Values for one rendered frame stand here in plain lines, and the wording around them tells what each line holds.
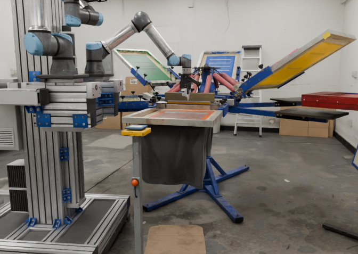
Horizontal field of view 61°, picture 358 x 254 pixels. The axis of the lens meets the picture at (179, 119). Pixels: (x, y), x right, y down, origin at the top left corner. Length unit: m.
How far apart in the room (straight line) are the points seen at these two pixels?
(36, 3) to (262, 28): 5.21
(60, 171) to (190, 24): 5.05
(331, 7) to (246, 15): 1.54
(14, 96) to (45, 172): 0.62
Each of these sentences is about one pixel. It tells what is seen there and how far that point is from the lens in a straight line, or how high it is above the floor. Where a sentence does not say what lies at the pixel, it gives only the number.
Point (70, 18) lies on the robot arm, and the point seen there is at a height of 1.53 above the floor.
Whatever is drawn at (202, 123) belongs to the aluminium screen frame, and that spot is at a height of 0.97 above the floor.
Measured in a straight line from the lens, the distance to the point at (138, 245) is 2.00.
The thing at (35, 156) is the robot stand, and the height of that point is 0.71.
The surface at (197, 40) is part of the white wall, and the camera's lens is 6.65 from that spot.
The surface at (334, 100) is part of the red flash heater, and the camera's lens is 2.41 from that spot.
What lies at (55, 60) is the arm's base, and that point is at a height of 1.34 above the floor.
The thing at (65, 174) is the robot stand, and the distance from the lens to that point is 2.29.
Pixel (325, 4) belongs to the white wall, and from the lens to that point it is 6.70.
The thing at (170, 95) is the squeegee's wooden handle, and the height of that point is 1.08.
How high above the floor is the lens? 1.29
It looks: 9 degrees down
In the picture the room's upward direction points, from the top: straight up
